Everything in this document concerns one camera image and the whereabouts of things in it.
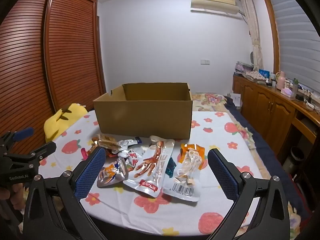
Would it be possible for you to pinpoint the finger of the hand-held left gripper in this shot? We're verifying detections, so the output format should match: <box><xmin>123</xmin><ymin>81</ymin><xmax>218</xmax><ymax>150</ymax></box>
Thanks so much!
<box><xmin>0</xmin><ymin>127</ymin><xmax>34</xmax><ymax>153</ymax></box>
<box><xmin>6</xmin><ymin>141</ymin><xmax>57</xmax><ymax>172</ymax></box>

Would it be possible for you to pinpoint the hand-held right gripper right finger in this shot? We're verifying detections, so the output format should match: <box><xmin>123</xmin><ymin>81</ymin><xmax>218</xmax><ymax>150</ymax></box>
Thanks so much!
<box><xmin>207</xmin><ymin>148</ymin><xmax>290</xmax><ymax>240</ymax></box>

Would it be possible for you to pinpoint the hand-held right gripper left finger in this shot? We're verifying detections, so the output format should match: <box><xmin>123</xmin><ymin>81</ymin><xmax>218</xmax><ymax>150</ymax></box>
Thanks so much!
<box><xmin>23</xmin><ymin>146</ymin><xmax>107</xmax><ymax>240</ymax></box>

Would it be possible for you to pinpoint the silver packet with orange print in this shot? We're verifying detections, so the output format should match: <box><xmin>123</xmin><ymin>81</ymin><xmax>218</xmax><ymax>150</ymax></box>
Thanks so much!
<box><xmin>97</xmin><ymin>158</ymin><xmax>129</xmax><ymax>188</ymax></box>

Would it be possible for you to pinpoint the clear packet with orange label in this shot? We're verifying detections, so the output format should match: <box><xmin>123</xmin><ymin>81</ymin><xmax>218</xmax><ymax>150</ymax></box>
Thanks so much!
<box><xmin>163</xmin><ymin>142</ymin><xmax>208</xmax><ymax>202</ymax></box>

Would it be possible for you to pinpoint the clear sesame cracker packet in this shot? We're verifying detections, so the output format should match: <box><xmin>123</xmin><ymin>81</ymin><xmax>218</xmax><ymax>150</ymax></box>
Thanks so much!
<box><xmin>91</xmin><ymin>134</ymin><xmax>121</xmax><ymax>153</ymax></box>

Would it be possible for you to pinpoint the white packet with red print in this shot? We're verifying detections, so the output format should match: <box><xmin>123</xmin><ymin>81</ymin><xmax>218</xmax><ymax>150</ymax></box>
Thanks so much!
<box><xmin>117</xmin><ymin>147</ymin><xmax>148</xmax><ymax>178</ymax></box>

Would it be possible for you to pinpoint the white packet with blue edge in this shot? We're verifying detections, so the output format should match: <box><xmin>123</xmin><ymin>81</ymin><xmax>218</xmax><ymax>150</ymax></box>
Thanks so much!
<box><xmin>117</xmin><ymin>137</ymin><xmax>143</xmax><ymax>153</ymax></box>

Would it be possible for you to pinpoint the white chicken foot packet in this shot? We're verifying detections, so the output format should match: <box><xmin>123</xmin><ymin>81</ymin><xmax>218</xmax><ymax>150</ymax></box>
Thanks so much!
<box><xmin>123</xmin><ymin>135</ymin><xmax>176</xmax><ymax>198</ymax></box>

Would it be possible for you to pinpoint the brown cardboard box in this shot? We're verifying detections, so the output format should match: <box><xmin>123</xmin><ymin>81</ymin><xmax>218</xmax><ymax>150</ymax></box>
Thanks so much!
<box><xmin>93</xmin><ymin>82</ymin><xmax>193</xmax><ymax>140</ymax></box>

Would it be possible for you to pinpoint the person's left hand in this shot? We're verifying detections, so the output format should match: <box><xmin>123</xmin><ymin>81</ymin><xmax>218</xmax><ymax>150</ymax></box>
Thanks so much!
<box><xmin>0</xmin><ymin>183</ymin><xmax>25</xmax><ymax>207</ymax></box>

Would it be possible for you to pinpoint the yellow plush toy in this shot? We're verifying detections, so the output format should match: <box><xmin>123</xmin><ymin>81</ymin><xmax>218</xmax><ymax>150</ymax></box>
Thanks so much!
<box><xmin>44</xmin><ymin>102</ymin><xmax>88</xmax><ymax>143</ymax></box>

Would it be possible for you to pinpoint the strawberry printed blanket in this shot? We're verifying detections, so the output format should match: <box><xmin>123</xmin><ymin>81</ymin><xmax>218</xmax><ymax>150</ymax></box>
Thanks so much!
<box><xmin>24</xmin><ymin>110</ymin><xmax>263</xmax><ymax>238</ymax></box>

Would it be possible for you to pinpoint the dark blue bedsheet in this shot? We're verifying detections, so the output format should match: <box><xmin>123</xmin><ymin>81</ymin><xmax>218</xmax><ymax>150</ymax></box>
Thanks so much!
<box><xmin>222</xmin><ymin>95</ymin><xmax>310</xmax><ymax>222</ymax></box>

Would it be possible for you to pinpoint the white paper box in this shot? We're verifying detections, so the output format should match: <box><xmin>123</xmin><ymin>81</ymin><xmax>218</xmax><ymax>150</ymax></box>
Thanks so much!
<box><xmin>230</xmin><ymin>93</ymin><xmax>242</xmax><ymax>107</ymax></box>

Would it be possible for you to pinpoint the dark trash bin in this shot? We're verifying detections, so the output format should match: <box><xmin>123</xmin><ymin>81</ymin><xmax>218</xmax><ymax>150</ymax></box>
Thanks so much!
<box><xmin>282</xmin><ymin>146</ymin><xmax>306</xmax><ymax>173</ymax></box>

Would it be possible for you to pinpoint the floral quilt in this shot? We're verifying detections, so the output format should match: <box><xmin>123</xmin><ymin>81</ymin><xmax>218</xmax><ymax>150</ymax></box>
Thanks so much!
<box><xmin>191</xmin><ymin>92</ymin><xmax>255</xmax><ymax>144</ymax></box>

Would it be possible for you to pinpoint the wooden cabinet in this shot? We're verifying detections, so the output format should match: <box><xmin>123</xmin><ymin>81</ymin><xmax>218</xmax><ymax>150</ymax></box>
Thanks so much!
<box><xmin>232</xmin><ymin>72</ymin><xmax>320</xmax><ymax>161</ymax></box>

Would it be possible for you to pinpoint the wooden slatted wardrobe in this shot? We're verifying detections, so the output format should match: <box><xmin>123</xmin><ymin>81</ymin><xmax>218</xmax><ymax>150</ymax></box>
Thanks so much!
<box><xmin>0</xmin><ymin>0</ymin><xmax>107</xmax><ymax>155</ymax></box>

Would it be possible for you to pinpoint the folded floral cloth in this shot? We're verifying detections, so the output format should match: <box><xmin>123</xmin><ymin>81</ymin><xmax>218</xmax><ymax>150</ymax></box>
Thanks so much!
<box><xmin>244</xmin><ymin>70</ymin><xmax>267</xmax><ymax>85</ymax></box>

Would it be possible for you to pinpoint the folded purple cloth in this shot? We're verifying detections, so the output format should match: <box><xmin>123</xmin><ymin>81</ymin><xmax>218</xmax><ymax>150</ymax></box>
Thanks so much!
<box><xmin>235</xmin><ymin>61</ymin><xmax>253</xmax><ymax>75</ymax></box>

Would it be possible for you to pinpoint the pink thermos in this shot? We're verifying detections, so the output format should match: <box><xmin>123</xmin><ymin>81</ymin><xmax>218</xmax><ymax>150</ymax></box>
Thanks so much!
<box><xmin>276</xmin><ymin>71</ymin><xmax>286</xmax><ymax>89</ymax></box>

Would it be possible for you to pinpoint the white power strip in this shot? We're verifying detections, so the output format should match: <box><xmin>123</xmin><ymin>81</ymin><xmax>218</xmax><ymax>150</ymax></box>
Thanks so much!
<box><xmin>303</xmin><ymin>97</ymin><xmax>317</xmax><ymax>111</ymax></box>

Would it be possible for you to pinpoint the cream patterned curtain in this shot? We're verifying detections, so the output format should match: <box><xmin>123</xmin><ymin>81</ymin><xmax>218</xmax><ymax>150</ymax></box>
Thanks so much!
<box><xmin>238</xmin><ymin>0</ymin><xmax>264</xmax><ymax>72</ymax></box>

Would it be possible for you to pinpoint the grey window blind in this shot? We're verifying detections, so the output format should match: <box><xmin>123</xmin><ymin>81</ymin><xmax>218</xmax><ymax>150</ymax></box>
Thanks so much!
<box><xmin>265</xmin><ymin>0</ymin><xmax>320</xmax><ymax>88</ymax></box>

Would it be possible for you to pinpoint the wooden window frame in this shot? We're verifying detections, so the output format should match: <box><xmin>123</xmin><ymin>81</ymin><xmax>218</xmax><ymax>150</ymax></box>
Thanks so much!
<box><xmin>259</xmin><ymin>0</ymin><xmax>283</xmax><ymax>73</ymax></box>

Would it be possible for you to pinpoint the wall air conditioner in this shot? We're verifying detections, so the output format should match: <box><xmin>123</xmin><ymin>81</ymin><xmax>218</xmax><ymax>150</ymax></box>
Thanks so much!
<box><xmin>190</xmin><ymin>0</ymin><xmax>240</xmax><ymax>15</ymax></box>

